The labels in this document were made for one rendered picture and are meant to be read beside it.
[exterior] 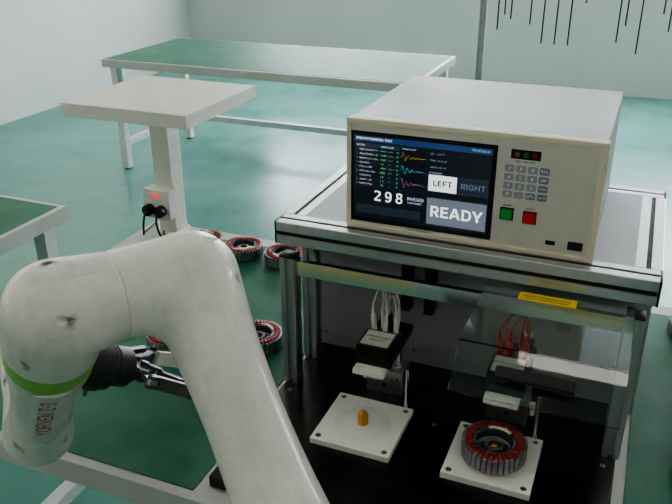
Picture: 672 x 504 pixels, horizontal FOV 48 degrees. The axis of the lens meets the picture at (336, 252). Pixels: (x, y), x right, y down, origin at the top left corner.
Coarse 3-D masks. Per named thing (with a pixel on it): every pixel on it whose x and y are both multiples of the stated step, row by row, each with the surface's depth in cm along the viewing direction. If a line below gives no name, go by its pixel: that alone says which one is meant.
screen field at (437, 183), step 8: (432, 176) 129; (440, 176) 128; (432, 184) 130; (440, 184) 129; (448, 184) 128; (456, 184) 128; (464, 184) 127; (472, 184) 127; (480, 184) 126; (448, 192) 129; (456, 192) 128; (464, 192) 128; (472, 192) 127; (480, 192) 127
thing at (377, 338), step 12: (408, 324) 149; (372, 336) 141; (384, 336) 141; (396, 336) 141; (408, 336) 147; (360, 348) 139; (372, 348) 138; (384, 348) 137; (396, 348) 141; (360, 360) 140; (372, 360) 139; (384, 360) 138; (360, 372) 138; (372, 372) 137; (384, 372) 137
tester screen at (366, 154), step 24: (360, 144) 132; (384, 144) 130; (408, 144) 128; (432, 144) 127; (360, 168) 134; (384, 168) 132; (408, 168) 130; (432, 168) 128; (456, 168) 127; (480, 168) 125; (360, 192) 135; (408, 192) 132; (432, 192) 130; (360, 216) 137; (384, 216) 136
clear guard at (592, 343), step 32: (512, 288) 127; (544, 288) 127; (480, 320) 118; (512, 320) 118; (544, 320) 117; (576, 320) 117; (608, 320) 117; (480, 352) 111; (512, 352) 110; (544, 352) 109; (576, 352) 109; (608, 352) 109; (480, 384) 109; (512, 384) 108; (576, 384) 106; (608, 384) 105; (576, 416) 104; (608, 416) 103
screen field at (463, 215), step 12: (432, 204) 131; (444, 204) 130; (456, 204) 129; (468, 204) 128; (480, 204) 128; (432, 216) 132; (444, 216) 131; (456, 216) 130; (468, 216) 129; (480, 216) 128; (468, 228) 130; (480, 228) 129
